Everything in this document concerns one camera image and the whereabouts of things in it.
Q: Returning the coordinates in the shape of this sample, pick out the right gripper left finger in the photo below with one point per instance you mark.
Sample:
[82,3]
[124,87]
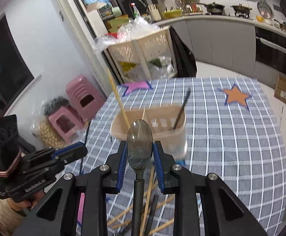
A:
[117,165]

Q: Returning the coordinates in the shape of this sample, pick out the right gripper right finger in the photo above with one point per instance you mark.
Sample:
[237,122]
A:
[163,164]

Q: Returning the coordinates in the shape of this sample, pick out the metal spoon black handle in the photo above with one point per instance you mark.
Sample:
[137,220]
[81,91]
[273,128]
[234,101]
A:
[139,151]

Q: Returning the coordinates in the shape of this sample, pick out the beige utensil holder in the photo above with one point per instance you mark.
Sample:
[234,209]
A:
[168,125]

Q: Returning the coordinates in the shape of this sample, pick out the black chopstick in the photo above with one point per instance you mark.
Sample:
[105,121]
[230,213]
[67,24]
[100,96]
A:
[151,215]

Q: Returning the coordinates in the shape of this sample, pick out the black utensil handle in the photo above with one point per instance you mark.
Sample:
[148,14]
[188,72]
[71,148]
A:
[182,108]

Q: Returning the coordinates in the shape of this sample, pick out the yellow patterned chopstick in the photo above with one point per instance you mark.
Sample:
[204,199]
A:
[115,91]

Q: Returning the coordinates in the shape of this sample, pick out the plain wooden chopstick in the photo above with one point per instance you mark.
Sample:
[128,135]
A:
[150,186]

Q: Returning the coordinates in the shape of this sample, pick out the grey kitchen cabinets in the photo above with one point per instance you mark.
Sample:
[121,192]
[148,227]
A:
[224,41]

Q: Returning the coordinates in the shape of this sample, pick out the left hand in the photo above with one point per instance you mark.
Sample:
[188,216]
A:
[29,204]

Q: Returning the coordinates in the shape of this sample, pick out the small pink plastic stool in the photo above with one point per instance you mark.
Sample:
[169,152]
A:
[66,121]

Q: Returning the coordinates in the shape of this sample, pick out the large pink plastic stool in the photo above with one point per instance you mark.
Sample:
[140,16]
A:
[84,97]

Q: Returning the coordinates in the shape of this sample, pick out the grey checked tablecloth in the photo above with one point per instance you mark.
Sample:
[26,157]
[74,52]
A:
[244,147]

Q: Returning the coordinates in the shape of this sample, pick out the pink star sticker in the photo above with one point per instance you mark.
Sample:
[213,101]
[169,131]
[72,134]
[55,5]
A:
[130,87]

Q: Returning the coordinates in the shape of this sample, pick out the orange star sticker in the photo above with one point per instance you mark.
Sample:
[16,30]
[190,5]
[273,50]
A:
[235,95]

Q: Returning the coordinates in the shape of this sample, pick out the black plastic bag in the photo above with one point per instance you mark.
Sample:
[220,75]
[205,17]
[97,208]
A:
[185,60]

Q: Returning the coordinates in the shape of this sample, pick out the beige plastic basket rack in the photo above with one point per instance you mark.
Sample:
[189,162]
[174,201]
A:
[148,57]

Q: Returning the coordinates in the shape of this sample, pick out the cardboard box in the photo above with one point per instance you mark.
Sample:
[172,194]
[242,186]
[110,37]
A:
[280,89]

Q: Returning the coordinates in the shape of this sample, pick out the knife block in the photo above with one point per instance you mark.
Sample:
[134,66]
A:
[154,12]

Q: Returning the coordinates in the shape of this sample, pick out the green colander basket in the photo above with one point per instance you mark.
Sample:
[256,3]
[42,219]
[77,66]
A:
[172,14]

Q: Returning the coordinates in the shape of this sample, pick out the green dish soap bottle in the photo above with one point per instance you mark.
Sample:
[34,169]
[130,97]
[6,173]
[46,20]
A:
[136,12]

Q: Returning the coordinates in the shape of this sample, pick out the black built-in oven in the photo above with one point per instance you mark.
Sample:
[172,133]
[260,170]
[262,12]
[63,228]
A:
[270,49]

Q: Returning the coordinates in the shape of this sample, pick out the black wok on stove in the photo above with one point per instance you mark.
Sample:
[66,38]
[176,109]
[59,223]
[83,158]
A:
[214,8]

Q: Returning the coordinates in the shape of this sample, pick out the pot with lid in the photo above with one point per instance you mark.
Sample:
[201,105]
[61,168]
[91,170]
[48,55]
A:
[241,10]

